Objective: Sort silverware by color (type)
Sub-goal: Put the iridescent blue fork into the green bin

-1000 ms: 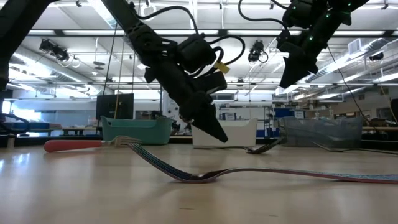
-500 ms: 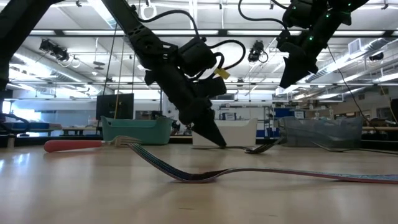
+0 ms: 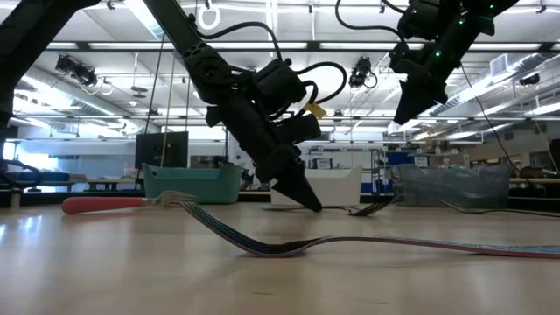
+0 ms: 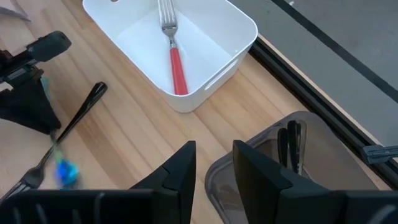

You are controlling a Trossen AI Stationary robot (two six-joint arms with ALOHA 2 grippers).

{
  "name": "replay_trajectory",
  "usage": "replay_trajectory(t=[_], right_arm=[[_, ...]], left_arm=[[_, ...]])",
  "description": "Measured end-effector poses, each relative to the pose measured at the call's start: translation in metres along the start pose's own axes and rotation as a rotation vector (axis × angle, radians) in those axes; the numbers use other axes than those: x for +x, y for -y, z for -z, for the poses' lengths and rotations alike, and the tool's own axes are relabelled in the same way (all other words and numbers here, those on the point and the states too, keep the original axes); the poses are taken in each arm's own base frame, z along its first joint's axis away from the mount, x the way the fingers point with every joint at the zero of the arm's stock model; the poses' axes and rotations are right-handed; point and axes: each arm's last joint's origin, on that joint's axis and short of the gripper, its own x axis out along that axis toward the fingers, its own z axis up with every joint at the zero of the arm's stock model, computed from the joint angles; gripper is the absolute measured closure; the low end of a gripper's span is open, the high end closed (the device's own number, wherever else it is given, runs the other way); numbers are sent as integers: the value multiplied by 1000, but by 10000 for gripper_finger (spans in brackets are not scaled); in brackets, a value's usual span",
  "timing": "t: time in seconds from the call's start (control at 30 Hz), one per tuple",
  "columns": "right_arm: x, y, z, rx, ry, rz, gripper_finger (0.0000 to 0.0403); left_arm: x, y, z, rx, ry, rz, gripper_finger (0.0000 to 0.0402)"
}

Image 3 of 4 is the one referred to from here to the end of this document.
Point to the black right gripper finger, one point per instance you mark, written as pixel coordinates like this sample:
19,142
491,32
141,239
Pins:
441,92
415,92

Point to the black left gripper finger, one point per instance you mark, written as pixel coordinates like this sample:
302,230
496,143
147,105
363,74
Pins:
284,186
306,188

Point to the black fork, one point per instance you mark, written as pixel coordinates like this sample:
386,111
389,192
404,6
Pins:
365,211
525,213

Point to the iridescent blue fork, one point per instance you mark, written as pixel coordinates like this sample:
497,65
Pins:
236,236

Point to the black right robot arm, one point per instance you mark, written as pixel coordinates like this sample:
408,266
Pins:
459,35

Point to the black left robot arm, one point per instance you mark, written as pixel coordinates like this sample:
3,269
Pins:
205,65

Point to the white plastic bin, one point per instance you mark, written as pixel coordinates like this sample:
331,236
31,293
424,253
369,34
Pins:
341,188

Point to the teal plastic bin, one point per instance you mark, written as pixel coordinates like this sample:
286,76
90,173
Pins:
197,186

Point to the grey translucent plastic bin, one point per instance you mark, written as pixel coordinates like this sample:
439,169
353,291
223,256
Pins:
450,188

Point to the black monitor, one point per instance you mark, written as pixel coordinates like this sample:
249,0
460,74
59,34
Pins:
153,149

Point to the wooden background table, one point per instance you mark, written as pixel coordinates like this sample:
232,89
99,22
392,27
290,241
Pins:
525,180

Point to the black ceiling-mounted device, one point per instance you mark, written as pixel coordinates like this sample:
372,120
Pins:
76,70

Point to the dark background workbench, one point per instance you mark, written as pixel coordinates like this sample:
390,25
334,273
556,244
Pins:
44,176

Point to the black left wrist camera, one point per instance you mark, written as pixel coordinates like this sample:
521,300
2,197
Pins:
304,129

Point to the silver ventilation duct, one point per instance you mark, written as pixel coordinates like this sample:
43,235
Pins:
44,83
538,65

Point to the black overhead frame beam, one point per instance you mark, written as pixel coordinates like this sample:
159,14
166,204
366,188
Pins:
312,45

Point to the black aluminium table frame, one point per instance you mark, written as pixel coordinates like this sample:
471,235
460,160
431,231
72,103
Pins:
44,199

